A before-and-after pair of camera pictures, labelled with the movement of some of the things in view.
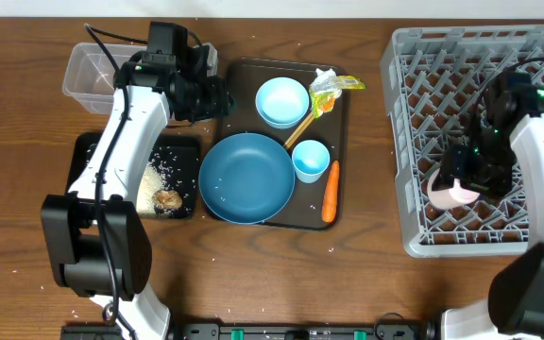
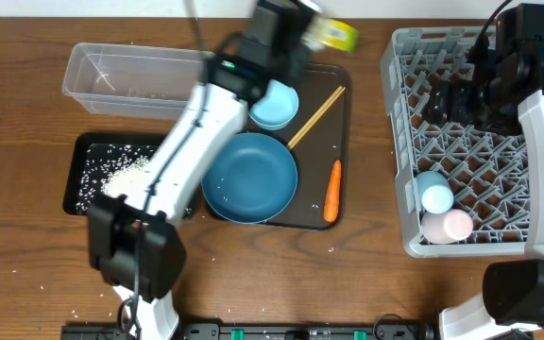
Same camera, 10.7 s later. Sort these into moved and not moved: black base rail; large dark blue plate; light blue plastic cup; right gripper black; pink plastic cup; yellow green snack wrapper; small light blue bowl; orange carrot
Moved: yellow green snack wrapper; pink plastic cup; right gripper black; light blue plastic cup; small light blue bowl
Not moved: orange carrot; large dark blue plate; black base rail
